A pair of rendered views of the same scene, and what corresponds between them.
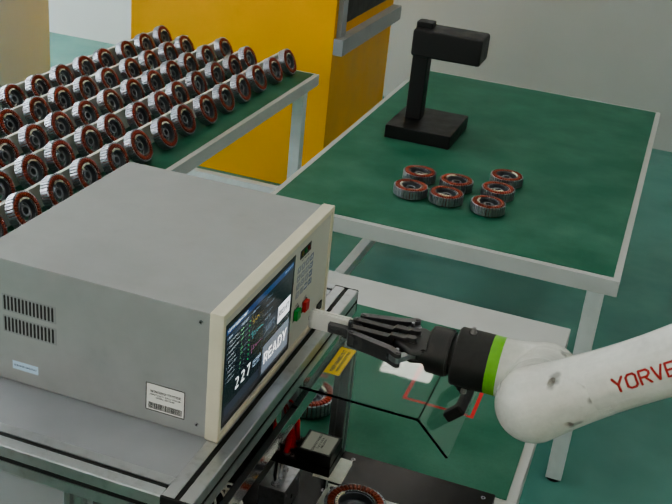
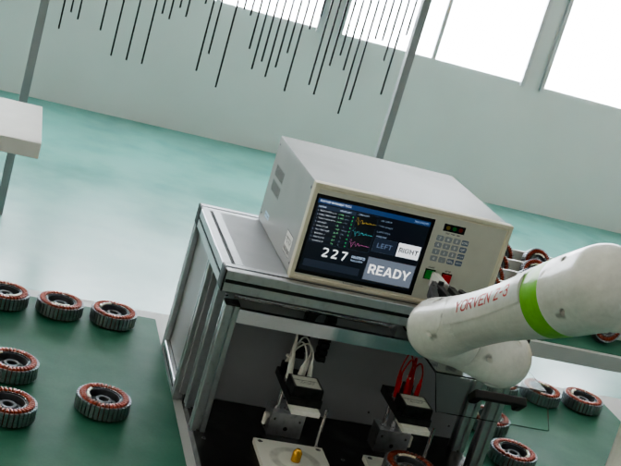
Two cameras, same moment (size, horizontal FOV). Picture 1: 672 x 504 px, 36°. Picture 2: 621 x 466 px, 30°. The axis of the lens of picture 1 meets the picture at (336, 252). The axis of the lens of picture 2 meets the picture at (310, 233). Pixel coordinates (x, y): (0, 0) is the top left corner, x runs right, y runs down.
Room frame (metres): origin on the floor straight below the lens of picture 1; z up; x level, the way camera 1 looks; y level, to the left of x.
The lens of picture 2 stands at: (-0.04, -1.71, 1.82)
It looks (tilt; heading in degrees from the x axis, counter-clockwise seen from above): 15 degrees down; 56
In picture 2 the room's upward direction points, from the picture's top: 17 degrees clockwise
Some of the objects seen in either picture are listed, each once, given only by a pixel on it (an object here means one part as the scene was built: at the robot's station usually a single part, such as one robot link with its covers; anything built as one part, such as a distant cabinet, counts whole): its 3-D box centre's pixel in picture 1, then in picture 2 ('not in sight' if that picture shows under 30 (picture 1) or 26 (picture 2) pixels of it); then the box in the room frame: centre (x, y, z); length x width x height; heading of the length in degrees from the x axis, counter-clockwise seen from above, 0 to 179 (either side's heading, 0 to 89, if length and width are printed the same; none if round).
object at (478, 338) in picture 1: (470, 361); not in sight; (1.38, -0.22, 1.18); 0.09 x 0.06 x 0.12; 163
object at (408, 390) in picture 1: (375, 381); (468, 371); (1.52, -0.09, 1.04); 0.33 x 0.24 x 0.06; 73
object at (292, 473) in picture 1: (279, 488); (389, 436); (1.50, 0.06, 0.80); 0.07 x 0.05 x 0.06; 163
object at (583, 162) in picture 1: (479, 239); not in sight; (3.67, -0.55, 0.38); 1.85 x 1.10 x 0.75; 163
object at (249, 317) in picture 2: (285, 425); (373, 340); (1.37, 0.05, 1.03); 0.62 x 0.01 x 0.03; 163
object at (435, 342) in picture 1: (424, 347); not in sight; (1.40, -0.15, 1.18); 0.09 x 0.08 x 0.07; 73
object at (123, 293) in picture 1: (168, 284); (378, 222); (1.45, 0.26, 1.22); 0.44 x 0.39 x 0.20; 163
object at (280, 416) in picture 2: not in sight; (284, 420); (1.27, 0.13, 0.80); 0.07 x 0.05 x 0.06; 163
